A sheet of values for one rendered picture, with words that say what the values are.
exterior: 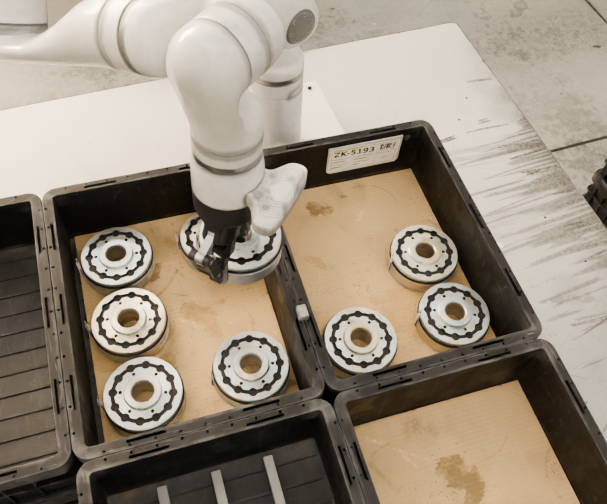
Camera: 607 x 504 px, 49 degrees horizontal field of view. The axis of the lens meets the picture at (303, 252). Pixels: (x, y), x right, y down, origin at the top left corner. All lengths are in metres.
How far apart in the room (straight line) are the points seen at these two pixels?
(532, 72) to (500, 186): 1.44
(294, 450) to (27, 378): 0.37
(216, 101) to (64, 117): 0.91
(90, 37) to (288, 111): 0.56
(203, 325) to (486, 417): 0.41
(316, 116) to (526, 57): 1.63
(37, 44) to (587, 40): 2.54
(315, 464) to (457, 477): 0.18
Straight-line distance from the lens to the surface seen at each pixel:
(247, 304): 0.99
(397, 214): 1.10
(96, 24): 0.65
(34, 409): 0.97
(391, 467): 0.91
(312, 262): 1.03
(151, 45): 0.61
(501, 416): 0.97
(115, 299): 0.98
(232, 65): 0.54
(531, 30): 2.97
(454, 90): 1.52
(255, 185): 0.67
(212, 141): 0.61
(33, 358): 1.00
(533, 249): 1.30
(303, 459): 0.90
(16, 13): 0.78
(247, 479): 0.89
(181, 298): 1.00
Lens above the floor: 1.69
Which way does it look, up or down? 56 degrees down
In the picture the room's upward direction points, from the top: 6 degrees clockwise
